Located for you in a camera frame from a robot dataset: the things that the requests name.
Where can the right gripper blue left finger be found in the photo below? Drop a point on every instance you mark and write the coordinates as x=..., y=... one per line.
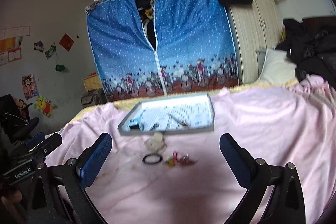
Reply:
x=78, y=174

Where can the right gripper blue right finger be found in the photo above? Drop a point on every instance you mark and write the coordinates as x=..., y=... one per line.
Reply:
x=286, y=202

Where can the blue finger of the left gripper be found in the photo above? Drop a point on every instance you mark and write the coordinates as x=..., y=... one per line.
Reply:
x=36, y=140
x=43, y=149

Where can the beige hair claw clip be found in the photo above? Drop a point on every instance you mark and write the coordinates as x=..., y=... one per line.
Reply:
x=156, y=144

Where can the dark flower hair stick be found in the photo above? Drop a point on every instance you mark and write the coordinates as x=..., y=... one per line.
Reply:
x=182, y=123

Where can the grey bag on floor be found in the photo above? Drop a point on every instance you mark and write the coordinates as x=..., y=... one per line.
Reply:
x=93, y=97

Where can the yellow wooden box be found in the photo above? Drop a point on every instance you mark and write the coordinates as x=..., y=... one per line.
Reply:
x=92, y=82

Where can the light blue smart watch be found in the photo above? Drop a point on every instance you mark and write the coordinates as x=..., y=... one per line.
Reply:
x=135, y=124

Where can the pink bed blanket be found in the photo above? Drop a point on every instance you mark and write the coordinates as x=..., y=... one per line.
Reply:
x=279, y=125

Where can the grey shallow tray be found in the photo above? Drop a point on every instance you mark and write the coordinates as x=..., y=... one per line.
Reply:
x=197, y=110

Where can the white pillow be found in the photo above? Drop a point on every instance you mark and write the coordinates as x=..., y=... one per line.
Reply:
x=277, y=68

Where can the grey bedside drawer cabinet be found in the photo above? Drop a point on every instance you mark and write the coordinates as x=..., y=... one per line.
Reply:
x=260, y=54

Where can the black clothes pile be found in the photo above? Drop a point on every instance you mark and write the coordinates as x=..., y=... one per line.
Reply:
x=310, y=44

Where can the blue fabric wardrobe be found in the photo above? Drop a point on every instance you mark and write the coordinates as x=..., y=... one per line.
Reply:
x=150, y=48

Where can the beige wooden wardrobe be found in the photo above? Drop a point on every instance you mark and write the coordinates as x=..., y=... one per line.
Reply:
x=256, y=26

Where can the yellow cartoon wall sticker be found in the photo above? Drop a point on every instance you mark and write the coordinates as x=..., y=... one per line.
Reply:
x=44, y=106

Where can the anime wall poster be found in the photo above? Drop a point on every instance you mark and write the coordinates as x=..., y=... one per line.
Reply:
x=29, y=86

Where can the red square wall paper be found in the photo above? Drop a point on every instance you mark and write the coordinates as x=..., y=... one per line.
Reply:
x=66, y=42

